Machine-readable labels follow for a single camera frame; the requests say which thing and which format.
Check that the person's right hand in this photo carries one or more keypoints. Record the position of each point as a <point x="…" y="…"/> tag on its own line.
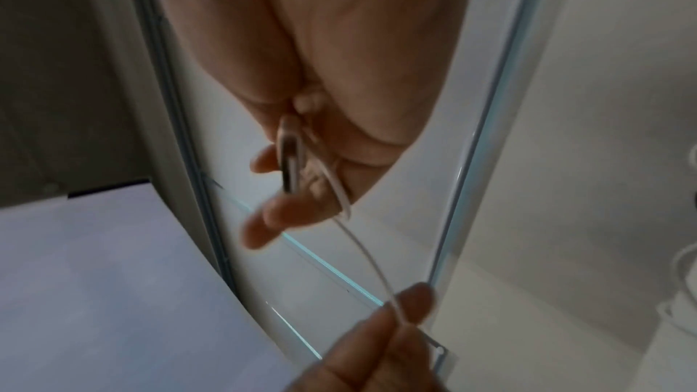
<point x="337" y="37"/>

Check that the person's left hand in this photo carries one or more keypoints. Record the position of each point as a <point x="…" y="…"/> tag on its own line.
<point x="370" y="356"/>

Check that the wide white roller blind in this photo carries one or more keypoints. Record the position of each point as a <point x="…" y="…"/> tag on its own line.
<point x="599" y="16"/>

